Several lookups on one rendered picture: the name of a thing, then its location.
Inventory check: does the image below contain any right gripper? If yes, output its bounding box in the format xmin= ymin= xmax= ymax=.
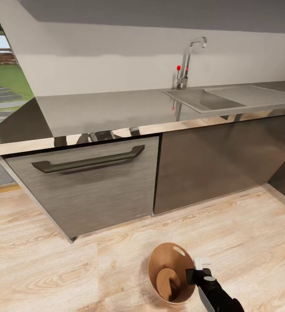
xmin=186 ymin=269 xmax=211 ymax=286

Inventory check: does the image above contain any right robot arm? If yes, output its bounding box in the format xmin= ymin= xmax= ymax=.
xmin=186 ymin=257 xmax=244 ymax=312

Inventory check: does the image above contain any trash can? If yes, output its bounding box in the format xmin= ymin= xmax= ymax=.
xmin=148 ymin=243 xmax=196 ymax=305

